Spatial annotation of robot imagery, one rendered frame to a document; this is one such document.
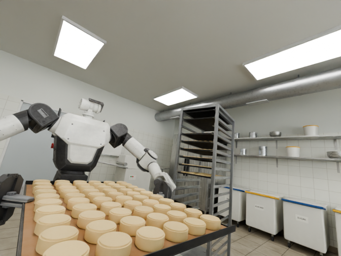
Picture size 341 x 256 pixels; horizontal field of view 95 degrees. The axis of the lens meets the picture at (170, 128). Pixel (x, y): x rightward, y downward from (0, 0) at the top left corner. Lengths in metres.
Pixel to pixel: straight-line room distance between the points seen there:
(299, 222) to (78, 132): 3.50
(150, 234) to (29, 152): 4.48
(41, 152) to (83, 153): 3.76
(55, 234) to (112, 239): 0.08
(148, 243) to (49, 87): 4.72
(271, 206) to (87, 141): 3.40
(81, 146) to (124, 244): 0.75
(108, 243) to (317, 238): 3.53
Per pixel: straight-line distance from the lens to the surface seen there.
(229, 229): 0.45
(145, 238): 0.31
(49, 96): 4.83
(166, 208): 0.47
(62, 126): 0.98
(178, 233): 0.35
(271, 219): 3.79
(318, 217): 3.62
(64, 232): 0.32
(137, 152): 1.07
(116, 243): 0.29
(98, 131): 0.99
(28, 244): 0.35
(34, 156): 4.72
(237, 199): 3.99
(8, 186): 0.59
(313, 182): 4.25
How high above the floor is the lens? 1.14
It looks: 13 degrees up
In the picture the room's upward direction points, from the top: 7 degrees clockwise
